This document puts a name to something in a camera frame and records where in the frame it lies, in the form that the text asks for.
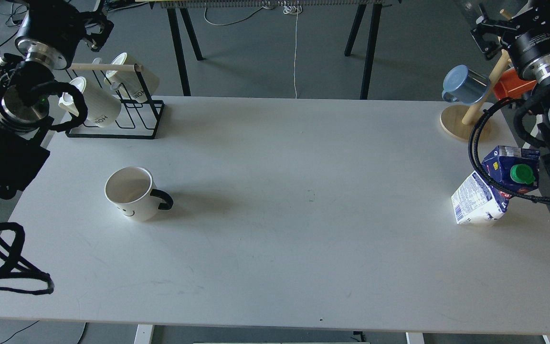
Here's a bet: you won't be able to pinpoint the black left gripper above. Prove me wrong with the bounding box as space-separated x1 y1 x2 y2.
15 0 114 70

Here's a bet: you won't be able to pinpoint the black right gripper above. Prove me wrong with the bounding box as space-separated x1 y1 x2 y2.
471 0 550 81

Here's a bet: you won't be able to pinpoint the white smiley mug black handle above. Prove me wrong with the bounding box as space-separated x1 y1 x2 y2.
104 166 174 222

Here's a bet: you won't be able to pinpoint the blue white milk carton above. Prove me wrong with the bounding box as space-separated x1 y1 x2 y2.
451 146 540 225

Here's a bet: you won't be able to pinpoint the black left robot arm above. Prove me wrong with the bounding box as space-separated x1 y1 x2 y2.
0 0 114 295

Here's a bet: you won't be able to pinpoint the orange mug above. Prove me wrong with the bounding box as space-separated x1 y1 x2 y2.
493 68 537 100

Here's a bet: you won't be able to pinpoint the blue mug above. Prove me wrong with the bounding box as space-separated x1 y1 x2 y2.
441 64 491 106

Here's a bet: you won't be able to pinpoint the white ribbed mug rear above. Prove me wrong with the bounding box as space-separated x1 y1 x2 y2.
104 66 160 104

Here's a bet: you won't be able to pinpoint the white ribbed mug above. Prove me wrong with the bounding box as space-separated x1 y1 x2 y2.
104 66 160 104
69 76 122 127

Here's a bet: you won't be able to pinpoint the white ribbed mug front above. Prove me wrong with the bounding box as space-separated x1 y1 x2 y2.
69 76 122 127

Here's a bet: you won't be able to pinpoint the wooden mug tree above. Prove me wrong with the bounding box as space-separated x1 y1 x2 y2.
440 9 514 142

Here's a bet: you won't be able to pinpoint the black trestle table legs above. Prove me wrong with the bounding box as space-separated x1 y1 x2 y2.
160 0 385 100

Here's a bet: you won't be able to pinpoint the black wire mug rack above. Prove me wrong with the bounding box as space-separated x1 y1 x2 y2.
64 59 165 140

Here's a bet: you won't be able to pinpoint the white hanging cable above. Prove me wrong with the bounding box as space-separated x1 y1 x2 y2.
203 4 304 99

